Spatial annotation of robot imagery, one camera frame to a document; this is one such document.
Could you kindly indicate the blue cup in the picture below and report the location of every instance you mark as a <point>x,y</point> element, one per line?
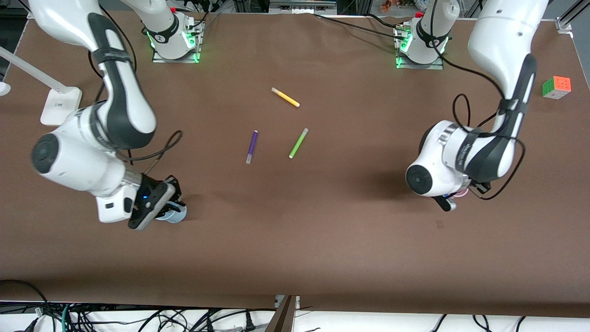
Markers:
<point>176,216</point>

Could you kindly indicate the colourful puzzle cube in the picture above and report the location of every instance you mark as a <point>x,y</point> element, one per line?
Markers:
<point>557,87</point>

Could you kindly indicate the yellow marker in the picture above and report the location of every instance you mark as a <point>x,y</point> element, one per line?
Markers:
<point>286,97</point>

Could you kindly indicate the green marker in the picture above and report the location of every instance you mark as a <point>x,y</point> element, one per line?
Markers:
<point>298,143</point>

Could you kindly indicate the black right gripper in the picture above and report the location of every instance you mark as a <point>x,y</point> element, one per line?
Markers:
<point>148,195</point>

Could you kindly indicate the aluminium frame profile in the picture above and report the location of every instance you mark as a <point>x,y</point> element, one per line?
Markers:
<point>569,16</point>

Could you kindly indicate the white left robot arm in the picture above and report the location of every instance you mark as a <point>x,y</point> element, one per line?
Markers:
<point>488,147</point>

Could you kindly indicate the purple marker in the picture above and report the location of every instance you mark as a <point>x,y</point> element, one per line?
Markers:
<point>251,146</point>

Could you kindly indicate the brown wooden post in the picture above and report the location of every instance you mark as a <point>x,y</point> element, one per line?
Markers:
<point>282,318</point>

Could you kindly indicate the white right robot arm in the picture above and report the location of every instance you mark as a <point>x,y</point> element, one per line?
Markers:
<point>115,110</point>

